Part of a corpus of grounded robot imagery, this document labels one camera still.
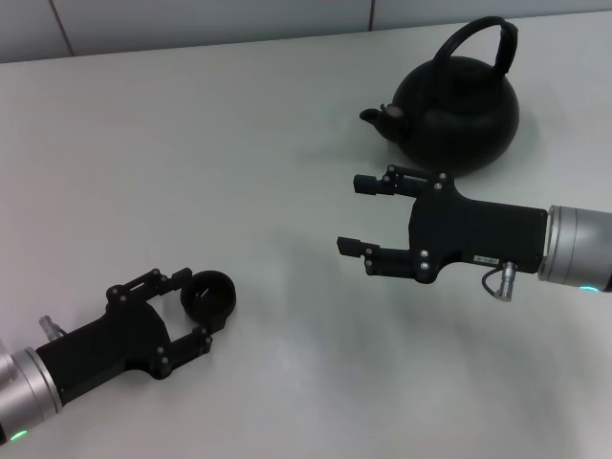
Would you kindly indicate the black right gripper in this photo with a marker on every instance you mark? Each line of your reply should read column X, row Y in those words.
column 478, row 234

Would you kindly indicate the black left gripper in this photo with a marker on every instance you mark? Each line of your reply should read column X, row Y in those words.
column 115, row 344

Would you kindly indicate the small black teacup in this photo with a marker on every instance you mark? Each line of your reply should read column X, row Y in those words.
column 210, row 306

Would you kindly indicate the black round teapot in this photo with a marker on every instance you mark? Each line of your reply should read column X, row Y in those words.
column 459, row 119

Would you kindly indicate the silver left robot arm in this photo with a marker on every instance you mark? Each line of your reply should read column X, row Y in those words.
column 28, row 392

